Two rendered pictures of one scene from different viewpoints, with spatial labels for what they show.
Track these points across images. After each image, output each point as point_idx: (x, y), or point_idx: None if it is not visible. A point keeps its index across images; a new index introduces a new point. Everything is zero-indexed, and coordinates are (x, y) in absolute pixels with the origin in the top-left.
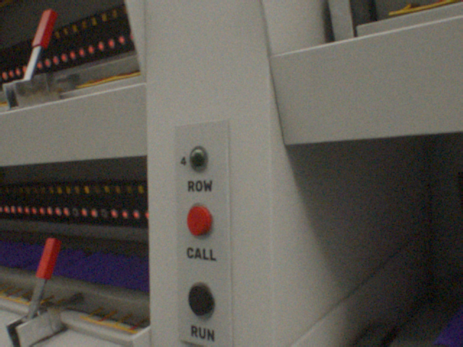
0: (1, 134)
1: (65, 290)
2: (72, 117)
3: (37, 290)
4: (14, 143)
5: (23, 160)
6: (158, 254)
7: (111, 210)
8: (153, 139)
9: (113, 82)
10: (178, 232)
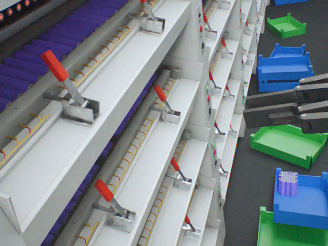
0: (163, 47)
1: (145, 113)
2: (180, 21)
3: (167, 103)
4: (165, 47)
5: (166, 52)
6: (197, 43)
7: None
8: (193, 15)
9: (155, 8)
10: (199, 34)
